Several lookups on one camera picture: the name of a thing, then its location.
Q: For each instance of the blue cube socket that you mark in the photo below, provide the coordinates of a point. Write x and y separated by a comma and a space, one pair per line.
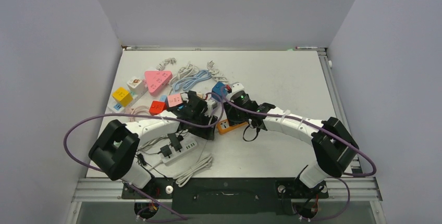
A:
219, 90

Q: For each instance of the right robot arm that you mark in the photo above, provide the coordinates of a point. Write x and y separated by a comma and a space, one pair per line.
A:
333, 145

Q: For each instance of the pink triangular power strip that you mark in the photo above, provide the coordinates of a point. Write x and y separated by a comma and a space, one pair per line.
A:
156, 80

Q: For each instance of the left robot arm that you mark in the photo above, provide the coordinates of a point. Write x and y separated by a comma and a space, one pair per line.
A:
114, 152

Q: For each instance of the white plug adapter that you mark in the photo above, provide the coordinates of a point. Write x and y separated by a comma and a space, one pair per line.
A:
211, 104

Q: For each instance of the red cube socket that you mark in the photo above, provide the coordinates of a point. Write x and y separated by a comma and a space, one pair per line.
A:
157, 107

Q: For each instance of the pink cube socket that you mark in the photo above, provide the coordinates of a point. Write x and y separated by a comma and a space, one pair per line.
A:
174, 100

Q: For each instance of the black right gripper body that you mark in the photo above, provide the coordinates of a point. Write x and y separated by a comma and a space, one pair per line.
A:
236, 116

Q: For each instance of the white picture cube socket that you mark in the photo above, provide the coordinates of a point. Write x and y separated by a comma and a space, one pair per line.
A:
136, 85

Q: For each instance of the white flat power strip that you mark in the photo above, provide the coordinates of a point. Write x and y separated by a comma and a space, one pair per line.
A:
117, 107

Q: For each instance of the black plug adapter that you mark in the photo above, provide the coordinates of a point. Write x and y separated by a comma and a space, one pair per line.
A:
165, 151

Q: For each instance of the white USB power strip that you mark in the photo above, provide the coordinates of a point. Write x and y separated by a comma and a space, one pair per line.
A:
188, 146

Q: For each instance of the orange power strip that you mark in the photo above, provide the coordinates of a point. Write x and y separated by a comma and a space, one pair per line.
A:
224, 126

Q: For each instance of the yellow cube socket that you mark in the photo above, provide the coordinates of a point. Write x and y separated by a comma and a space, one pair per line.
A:
122, 96

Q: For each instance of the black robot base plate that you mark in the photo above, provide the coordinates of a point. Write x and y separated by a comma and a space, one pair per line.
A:
230, 195

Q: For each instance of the black power adapter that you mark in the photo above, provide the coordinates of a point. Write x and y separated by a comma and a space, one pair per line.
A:
175, 140

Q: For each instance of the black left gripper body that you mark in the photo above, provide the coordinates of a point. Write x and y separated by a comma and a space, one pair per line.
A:
203, 119

